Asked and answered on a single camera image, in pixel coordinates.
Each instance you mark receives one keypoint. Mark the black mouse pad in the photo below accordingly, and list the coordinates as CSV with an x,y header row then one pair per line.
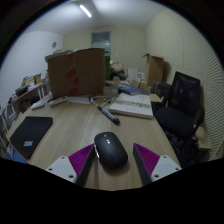
x,y
30,135

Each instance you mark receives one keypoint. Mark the grey door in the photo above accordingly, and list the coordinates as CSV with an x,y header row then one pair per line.
x,y
100,41

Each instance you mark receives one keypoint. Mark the black computer mouse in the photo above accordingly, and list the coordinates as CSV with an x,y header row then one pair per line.
x,y
110,150

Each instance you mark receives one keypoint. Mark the blue book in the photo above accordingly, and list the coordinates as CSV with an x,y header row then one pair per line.
x,y
131,89

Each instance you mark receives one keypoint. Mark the ceiling light tube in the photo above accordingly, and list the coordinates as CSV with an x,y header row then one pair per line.
x,y
85,11

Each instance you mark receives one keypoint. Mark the white paper sheet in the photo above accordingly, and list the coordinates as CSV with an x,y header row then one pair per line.
x,y
79,100

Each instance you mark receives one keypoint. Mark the white book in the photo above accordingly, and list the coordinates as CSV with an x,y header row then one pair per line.
x,y
131,105

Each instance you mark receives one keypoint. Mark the small clear plastic container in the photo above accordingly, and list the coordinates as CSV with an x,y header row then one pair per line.
x,y
110,91

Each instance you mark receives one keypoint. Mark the black marker pen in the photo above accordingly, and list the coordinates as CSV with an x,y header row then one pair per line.
x,y
108,115

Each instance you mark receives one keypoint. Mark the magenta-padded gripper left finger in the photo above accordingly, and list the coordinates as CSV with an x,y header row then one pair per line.
x,y
63,167

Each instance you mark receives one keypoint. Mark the large brown cardboard box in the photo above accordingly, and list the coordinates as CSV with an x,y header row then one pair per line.
x,y
76,71

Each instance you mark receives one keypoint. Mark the tall open cardboard box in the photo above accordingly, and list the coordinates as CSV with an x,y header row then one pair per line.
x,y
154,70

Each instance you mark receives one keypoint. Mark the round wall clock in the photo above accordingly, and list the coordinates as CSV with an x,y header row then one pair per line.
x,y
54,44

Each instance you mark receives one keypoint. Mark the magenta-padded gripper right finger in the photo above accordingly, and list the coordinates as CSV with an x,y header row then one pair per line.
x,y
163,166

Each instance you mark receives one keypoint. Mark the shelf unit with books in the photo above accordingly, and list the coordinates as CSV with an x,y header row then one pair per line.
x,y
23,93

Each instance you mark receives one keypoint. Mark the black office chair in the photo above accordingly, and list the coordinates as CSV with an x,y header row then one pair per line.
x,y
173,120

